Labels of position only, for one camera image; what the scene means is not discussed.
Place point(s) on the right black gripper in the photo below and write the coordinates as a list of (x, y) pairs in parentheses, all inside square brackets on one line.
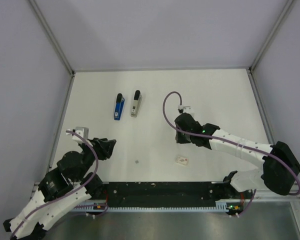
[(178, 138)]

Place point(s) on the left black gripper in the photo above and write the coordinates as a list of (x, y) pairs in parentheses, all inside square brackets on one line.
[(103, 147)]

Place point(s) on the staple box with red dot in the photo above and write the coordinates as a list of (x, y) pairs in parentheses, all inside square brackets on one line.
[(182, 160)]

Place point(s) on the blue stapler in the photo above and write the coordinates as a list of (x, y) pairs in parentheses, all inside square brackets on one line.
[(119, 106)]

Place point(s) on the grey black stapler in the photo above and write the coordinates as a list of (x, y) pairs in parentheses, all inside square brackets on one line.
[(136, 103)]

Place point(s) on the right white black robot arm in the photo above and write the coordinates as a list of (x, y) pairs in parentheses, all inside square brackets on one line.
[(275, 164)]

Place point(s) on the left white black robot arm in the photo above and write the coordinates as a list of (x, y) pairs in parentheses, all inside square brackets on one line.
[(62, 188)]

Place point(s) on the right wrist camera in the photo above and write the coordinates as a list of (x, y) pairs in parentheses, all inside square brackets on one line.
[(186, 110)]

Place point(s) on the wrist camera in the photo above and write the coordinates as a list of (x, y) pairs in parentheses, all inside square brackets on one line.
[(80, 133), (186, 110)]

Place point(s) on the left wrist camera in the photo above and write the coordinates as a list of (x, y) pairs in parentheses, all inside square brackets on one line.
[(80, 133)]

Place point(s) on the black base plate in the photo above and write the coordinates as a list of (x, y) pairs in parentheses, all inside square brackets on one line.
[(168, 194)]

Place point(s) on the grey slotted cable duct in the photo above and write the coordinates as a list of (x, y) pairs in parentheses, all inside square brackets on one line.
[(219, 207)]

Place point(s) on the aluminium frame rail front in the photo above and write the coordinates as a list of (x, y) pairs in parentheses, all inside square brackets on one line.
[(269, 196)]

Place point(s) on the left aluminium corner post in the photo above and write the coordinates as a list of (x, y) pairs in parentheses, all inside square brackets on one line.
[(50, 35)]

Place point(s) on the aluminium corner post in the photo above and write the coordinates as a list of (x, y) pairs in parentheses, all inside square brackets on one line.
[(50, 35), (284, 13)]

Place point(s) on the right aluminium corner post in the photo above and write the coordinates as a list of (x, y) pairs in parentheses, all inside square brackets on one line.
[(284, 13)]

